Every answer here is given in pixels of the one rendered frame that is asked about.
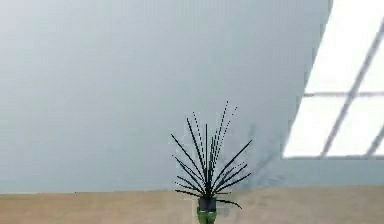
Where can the spiky plant in green pot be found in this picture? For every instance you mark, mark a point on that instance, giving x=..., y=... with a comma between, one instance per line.
x=207, y=186

